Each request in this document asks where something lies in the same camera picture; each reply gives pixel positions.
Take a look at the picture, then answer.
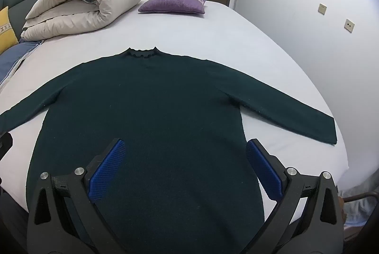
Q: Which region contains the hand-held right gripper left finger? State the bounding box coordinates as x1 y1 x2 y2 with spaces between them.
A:
27 138 131 254

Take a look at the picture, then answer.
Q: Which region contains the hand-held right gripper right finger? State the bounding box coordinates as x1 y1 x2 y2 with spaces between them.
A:
241 138 344 254

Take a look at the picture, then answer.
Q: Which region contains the dark green sweater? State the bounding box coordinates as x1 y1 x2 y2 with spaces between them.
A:
0 47 338 254

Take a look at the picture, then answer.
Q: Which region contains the blue pillow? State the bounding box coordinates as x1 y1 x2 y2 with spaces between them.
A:
0 40 40 86

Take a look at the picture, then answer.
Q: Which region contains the yellow patterned cushion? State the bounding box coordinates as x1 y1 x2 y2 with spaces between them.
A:
0 6 19 56

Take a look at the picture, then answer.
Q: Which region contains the white bed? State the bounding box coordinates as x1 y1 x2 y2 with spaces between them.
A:
0 0 350 254

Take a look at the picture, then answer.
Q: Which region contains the purple pillow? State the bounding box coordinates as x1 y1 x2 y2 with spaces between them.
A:
138 0 208 15

